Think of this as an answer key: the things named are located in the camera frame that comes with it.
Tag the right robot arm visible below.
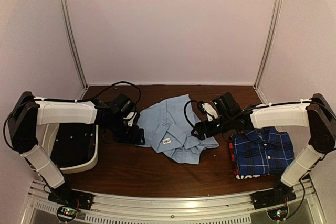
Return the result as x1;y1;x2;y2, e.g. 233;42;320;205
191;92;335;204

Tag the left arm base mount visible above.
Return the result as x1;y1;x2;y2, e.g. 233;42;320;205
48;184;94;223

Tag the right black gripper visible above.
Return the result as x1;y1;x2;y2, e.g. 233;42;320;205
191;113;234;141

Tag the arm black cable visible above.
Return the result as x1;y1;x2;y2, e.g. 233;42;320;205
5;81;142;151
183;99;202;127

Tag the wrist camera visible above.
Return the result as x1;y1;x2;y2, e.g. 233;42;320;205
197;101;219;122
123;111;140;127

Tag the red black folded shirt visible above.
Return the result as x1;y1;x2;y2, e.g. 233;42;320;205
228;136;270;180

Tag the blue plaid folded shirt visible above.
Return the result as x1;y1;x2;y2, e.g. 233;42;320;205
231;127;295;175

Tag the white plastic bin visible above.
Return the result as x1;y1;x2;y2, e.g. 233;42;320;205
41;123;99;174

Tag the aluminium frame post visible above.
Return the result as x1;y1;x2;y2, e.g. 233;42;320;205
254;0;283;90
60;0;88;89

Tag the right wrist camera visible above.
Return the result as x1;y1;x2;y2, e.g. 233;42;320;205
197;101;219;122

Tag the right aluminium frame post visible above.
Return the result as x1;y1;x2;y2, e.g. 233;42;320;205
254;0;283;90

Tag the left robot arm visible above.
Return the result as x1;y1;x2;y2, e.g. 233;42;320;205
3;91;145;205

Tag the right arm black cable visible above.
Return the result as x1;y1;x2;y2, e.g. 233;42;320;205
183;99;202;127

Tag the aluminium front rail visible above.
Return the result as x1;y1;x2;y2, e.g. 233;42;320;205
18;179;327;223

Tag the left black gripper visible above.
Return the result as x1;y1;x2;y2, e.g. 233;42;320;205
104;115;145;145

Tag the light blue long sleeve shirt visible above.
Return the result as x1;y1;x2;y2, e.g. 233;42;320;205
138;94;219;165

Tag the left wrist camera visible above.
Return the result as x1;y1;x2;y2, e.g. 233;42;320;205
123;111;140;127

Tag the left aluminium frame post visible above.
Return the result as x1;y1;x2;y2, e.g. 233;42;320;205
60;0;88;89

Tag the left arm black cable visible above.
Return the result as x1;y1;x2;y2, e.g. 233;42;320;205
5;81;142;151

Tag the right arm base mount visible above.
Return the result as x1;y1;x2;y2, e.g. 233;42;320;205
251;182;296;222

